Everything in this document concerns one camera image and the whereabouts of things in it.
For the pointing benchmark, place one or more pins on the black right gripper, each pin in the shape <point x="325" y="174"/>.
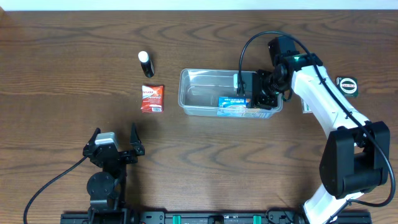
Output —
<point x="249" y="84"/>

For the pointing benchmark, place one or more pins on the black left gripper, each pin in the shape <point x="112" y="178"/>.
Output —
<point x="138" y="150"/>

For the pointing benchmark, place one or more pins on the blue Cool Fever box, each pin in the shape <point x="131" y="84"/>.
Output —
<point x="239" y="107"/>

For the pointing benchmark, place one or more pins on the white Panadol box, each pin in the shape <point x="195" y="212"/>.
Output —
<point x="305" y="107"/>

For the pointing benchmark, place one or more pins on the clear plastic container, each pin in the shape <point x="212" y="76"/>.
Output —
<point x="199" y="90"/>

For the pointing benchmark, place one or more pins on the green Zam-Buk tin box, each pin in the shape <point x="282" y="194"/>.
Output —
<point x="348" y="86"/>

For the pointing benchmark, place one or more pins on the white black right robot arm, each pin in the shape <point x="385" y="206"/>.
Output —
<point x="355" y="166"/>

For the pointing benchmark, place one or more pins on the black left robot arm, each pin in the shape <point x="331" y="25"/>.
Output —
<point x="107" y="188"/>

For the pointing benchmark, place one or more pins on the red Panadol ActiFast packet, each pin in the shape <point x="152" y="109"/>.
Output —
<point x="152" y="99"/>

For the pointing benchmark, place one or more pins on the dark syrup bottle white cap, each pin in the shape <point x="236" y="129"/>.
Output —
<point x="146" y="64"/>

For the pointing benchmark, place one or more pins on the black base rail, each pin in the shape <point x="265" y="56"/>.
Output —
<point x="272" y="217"/>

